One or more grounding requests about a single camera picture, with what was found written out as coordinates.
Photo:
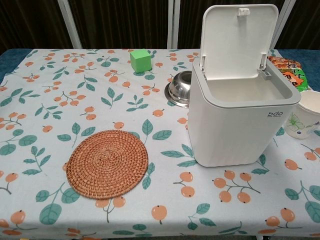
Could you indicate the white plastic trash bin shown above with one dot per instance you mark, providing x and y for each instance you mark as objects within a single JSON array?
[{"x": 232, "y": 130}]

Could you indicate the white paper cup floral print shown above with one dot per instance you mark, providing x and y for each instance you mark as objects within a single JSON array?
[{"x": 305, "y": 117}]

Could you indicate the stainless steel bowl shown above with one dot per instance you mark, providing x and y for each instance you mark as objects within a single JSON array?
[{"x": 178, "y": 90}]

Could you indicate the fruit leaf print tablecloth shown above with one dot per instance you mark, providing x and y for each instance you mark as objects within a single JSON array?
[{"x": 100, "y": 112}]

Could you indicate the green cube block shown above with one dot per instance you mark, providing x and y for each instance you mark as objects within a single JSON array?
[{"x": 141, "y": 61}]

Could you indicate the round woven rattan coaster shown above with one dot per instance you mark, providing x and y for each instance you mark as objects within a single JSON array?
[{"x": 107, "y": 164}]

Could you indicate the dark brown curtain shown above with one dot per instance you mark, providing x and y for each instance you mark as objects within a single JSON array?
[{"x": 120, "y": 22}]

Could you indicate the orange green snack bag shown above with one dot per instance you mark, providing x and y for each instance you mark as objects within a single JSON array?
[{"x": 292, "y": 71}]

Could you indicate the white metal frame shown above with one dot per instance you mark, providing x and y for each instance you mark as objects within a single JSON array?
[{"x": 72, "y": 25}]

